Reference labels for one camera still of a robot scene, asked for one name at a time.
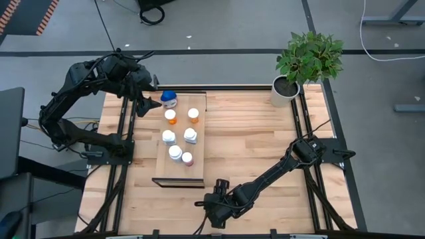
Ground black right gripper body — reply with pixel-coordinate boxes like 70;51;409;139
201;178;235;230

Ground black aluminium table frame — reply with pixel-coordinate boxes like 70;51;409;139
74;83;359;239

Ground white bottle blue cap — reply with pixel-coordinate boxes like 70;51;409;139
160;90;179;110

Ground black coiled cable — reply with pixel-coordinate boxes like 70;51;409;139
137;0;177;27

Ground black mat orange stripes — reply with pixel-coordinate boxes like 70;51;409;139
0;0;61;37

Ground pink medicine bottle white cap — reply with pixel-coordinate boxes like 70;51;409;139
181;151;195;167

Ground small amber pill bottle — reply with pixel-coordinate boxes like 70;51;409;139
187;108;201;124
164;109;178;125

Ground white floor cable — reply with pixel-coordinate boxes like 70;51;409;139
360;0;425;62

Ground wooden tray board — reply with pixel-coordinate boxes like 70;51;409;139
151;92;207;189

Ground white bottle barcode label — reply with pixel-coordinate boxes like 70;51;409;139
168;145;183;163

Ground dark grey cabinet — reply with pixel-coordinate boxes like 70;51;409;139
0;155;88;239

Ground black desk top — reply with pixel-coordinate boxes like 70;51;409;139
0;86;26;180

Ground dark blue rounded object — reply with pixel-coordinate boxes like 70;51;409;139
0;210;23;239

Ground white plant pot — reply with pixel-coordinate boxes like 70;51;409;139
270;74;301;108

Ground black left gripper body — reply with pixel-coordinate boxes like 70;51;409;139
127;64;157;100

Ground white bottle blue-striped label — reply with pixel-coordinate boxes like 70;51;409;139
161;129;177;147

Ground black hanging cable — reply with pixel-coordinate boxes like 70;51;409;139
94;0;118;53

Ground green leafy plant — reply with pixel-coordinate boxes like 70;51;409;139
275;31;345;86

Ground grey metal desk leg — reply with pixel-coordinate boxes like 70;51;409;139
361;0;425;27

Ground grey metal desk foot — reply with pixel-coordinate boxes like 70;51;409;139
394;104;425;113

